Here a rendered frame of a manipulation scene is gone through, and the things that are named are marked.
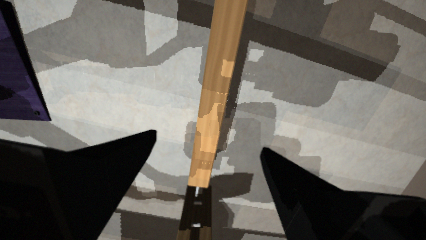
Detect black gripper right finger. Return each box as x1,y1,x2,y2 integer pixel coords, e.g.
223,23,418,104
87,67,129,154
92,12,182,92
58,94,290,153
260,147,426,240

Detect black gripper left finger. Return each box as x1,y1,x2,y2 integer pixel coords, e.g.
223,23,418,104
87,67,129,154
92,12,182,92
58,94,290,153
0,129,156,240

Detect brown wooden post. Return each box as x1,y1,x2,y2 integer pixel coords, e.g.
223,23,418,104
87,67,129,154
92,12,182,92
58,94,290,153
176,185,212,240

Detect brown wooden board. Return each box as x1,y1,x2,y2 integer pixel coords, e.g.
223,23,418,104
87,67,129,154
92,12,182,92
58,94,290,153
188,0,248,197

